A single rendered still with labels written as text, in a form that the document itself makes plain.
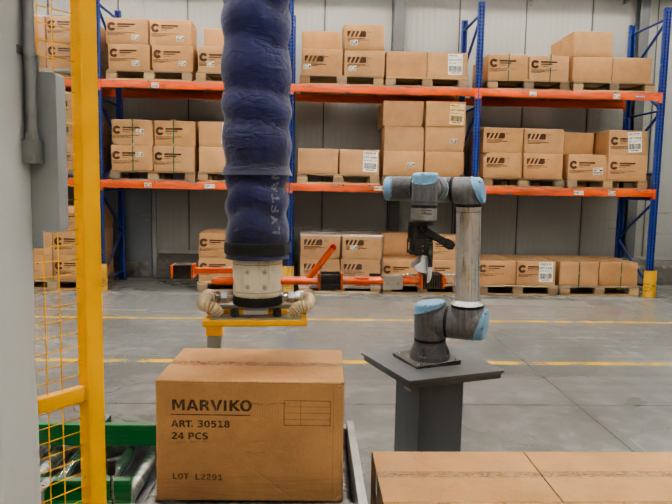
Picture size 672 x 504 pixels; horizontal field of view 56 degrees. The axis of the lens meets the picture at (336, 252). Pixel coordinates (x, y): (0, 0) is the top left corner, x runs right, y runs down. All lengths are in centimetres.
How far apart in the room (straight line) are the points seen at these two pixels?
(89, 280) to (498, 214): 957
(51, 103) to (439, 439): 233
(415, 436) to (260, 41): 188
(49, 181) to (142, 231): 955
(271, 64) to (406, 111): 734
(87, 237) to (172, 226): 899
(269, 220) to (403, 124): 736
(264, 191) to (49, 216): 91
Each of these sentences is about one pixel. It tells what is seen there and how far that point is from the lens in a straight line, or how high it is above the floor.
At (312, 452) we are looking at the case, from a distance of 212.
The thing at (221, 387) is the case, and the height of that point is 93.
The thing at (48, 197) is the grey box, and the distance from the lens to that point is 131.
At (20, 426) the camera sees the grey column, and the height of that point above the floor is 112.
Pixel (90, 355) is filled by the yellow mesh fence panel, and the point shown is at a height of 110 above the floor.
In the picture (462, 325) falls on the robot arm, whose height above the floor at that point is 96.
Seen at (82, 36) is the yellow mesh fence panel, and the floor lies 194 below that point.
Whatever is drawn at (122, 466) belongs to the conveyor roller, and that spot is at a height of 55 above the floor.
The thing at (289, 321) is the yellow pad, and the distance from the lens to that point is 206.
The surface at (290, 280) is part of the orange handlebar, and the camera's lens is 215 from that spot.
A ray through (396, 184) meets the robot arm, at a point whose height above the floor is 158.
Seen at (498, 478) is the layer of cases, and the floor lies 54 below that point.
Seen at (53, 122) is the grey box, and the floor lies 168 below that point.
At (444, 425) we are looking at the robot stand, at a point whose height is 47.
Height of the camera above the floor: 157
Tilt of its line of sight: 6 degrees down
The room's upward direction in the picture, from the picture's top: 1 degrees clockwise
